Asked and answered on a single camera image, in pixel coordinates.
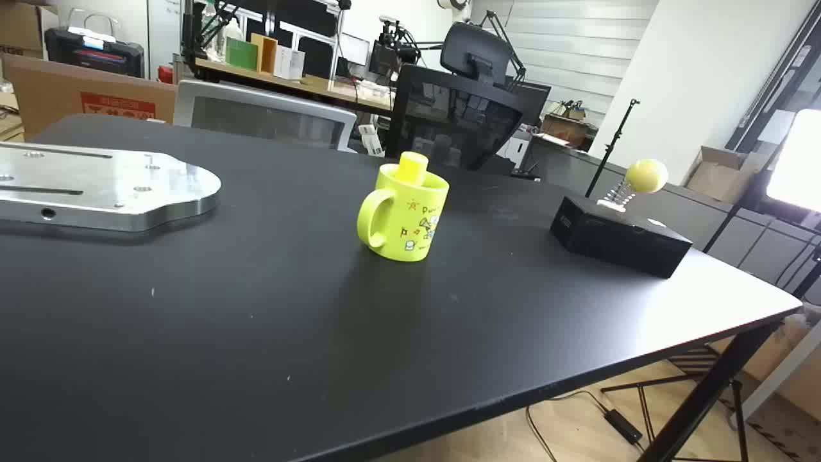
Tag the black rectangular box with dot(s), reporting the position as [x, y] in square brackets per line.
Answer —
[617, 233]

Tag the black table leg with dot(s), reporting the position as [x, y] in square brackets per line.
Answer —
[708, 385]

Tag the grey white-framed chair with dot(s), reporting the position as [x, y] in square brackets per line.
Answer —
[258, 116]

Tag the yellow patterned cup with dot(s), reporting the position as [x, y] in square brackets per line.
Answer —
[410, 222]

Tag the pale yellow ball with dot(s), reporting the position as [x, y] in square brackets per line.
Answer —
[644, 176]

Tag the potted plant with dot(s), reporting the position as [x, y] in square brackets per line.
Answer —
[567, 124]

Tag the cluttered wooden desk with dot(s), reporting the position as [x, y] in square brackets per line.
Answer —
[298, 83]

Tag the black power adapter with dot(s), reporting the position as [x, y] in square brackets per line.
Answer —
[623, 427]

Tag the yellow green glue stick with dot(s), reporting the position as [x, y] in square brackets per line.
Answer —
[413, 164]

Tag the bright white light panel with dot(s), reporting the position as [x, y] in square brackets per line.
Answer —
[798, 167]

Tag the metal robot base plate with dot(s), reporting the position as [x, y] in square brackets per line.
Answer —
[104, 183]

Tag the small open cardboard box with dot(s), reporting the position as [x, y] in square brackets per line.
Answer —
[720, 176]

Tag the brown cardboard box red label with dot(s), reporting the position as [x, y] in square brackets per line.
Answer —
[52, 92]

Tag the black carrying case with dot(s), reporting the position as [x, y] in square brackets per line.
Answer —
[94, 51]

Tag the thin black stand pole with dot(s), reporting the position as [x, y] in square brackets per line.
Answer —
[612, 143]

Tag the grey filing cabinet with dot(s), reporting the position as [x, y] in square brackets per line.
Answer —
[761, 245]

